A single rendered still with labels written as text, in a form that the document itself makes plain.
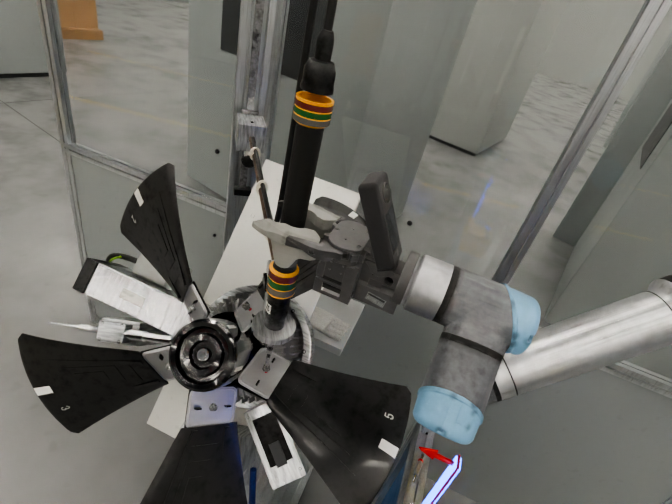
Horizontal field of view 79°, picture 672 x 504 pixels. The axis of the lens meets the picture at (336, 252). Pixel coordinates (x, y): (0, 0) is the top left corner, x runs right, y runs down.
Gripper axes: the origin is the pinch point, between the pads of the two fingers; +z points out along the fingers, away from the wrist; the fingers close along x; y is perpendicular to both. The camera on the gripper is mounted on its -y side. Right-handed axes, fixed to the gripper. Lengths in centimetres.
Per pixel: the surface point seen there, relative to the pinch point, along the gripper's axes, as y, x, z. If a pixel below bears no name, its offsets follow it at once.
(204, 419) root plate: 39.8, -8.3, 3.4
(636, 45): -29, 71, -46
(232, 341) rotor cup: 24.6, -2.9, 2.6
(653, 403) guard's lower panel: 59, 70, -103
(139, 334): 40.1, 1.1, 25.6
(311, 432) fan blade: 33.0, -5.8, -14.7
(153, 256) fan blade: 25.5, 8.2, 27.7
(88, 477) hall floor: 150, 9, 64
